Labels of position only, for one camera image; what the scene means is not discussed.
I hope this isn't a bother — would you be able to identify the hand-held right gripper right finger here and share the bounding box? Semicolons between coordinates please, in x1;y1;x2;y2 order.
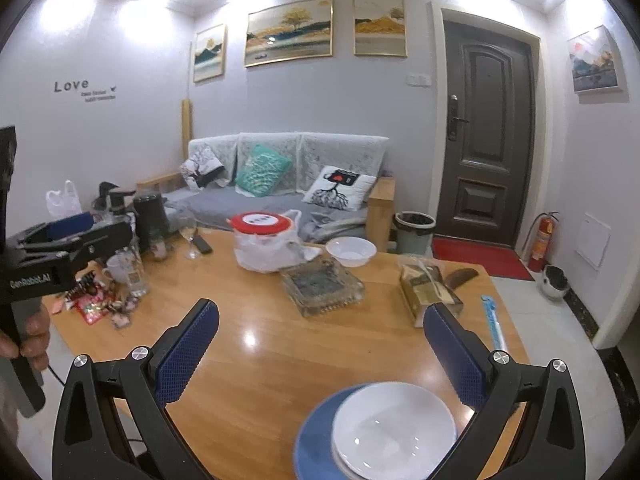
422;302;587;480

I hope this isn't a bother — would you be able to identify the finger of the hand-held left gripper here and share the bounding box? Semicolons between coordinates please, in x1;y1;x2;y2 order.
10;212;109;254
64;222;134;282

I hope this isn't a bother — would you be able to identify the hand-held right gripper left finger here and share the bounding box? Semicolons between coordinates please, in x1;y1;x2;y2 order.
51;298;221;480

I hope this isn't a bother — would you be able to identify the large white bowl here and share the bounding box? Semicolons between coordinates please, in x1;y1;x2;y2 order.
331;381;458;480

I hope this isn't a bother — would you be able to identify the blue plate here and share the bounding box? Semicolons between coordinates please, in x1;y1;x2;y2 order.
294;383;401;480

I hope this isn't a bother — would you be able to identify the person's left hand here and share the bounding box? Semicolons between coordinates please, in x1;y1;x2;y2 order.
0;305;52;374

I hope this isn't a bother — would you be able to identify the white plastic bag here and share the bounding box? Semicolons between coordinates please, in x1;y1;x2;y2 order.
46;180;82;220

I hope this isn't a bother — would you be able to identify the black appliance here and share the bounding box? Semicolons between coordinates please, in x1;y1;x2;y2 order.
92;181;137;216

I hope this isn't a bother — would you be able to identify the glass jar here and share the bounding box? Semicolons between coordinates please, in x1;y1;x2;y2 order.
120;247;151;297

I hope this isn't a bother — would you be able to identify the black thermos jug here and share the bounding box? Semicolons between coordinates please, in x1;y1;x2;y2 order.
132;192;171;253

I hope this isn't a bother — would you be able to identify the blue flat package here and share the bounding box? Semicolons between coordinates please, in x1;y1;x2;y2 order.
481;294;506;353

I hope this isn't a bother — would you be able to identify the pile of snack wrappers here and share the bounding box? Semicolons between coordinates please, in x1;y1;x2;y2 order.
52;270;141;328

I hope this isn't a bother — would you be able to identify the brown wrapped pack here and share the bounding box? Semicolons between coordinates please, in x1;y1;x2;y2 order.
398;255;465;328

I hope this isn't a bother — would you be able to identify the wine glass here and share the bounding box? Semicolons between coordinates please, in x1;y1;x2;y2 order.
179;210;202;260

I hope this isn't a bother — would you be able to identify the red doormat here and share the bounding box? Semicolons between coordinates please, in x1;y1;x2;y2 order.
431;236;535;281

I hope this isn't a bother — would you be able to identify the white pillow with black tree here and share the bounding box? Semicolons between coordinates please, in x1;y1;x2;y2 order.
180;156;225;191

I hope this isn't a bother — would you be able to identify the red lid plastic container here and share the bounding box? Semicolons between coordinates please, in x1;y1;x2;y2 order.
234;210;321;273

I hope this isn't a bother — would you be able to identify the green trash bin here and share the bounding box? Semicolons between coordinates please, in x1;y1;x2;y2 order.
393;211;436;256

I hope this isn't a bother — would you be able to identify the white helmet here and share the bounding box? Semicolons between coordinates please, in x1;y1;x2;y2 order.
537;264;571;302

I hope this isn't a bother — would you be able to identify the small white bowl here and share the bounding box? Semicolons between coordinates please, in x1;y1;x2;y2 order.
325;236;377;267

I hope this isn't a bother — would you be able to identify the wooden stick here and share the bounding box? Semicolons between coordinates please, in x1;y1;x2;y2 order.
180;100;194;166

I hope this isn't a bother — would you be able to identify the glass ashtray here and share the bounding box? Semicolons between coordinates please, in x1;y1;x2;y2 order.
280;256;366;318

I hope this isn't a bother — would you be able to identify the red lidded container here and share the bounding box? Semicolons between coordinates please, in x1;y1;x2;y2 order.
227;211;296;236

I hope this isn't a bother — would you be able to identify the red fire extinguisher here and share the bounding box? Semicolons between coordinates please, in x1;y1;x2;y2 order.
527;211;560;273

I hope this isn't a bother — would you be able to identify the wooden side table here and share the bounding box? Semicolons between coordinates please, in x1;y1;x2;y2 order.
366;177;397;253

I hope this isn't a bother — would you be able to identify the teal pillow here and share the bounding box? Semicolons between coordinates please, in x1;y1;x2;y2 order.
234;144;293;198

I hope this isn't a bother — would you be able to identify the grey sofa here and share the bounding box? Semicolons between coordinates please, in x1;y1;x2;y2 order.
136;132;396;243

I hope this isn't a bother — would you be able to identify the white pillow with red print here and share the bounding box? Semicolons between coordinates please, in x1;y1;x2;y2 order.
301;165;377;212

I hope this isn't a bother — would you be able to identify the small framed painting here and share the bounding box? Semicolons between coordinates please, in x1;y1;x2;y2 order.
192;24;228;83

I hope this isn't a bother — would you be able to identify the dark brown door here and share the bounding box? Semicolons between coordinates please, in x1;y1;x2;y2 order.
440;7;543;251

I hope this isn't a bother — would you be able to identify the wide framed painting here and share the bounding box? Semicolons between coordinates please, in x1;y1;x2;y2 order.
244;0;335;67

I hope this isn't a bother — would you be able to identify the white framed painting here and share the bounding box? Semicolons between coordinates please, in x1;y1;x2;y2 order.
566;25;628;96

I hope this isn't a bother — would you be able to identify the square framed painting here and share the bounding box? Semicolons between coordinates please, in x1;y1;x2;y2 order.
352;0;407;57

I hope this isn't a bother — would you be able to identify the black wall sticker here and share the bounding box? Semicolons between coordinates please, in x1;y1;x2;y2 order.
52;79;118;103

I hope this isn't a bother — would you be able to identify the white wall panel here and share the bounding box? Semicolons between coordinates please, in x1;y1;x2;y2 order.
575;212;612;270

